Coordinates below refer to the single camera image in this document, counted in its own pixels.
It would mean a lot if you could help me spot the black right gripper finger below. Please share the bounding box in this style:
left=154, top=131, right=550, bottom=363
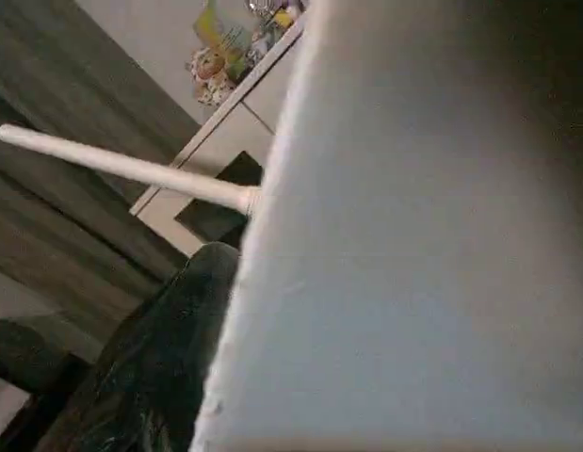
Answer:
left=35, top=242, right=243, bottom=452

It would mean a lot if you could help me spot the white plastic table leg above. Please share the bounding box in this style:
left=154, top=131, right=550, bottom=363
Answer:
left=0, top=124, right=262, bottom=216

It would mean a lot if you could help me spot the grey curtain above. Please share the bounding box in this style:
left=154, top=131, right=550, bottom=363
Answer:
left=0, top=0, right=202, bottom=342

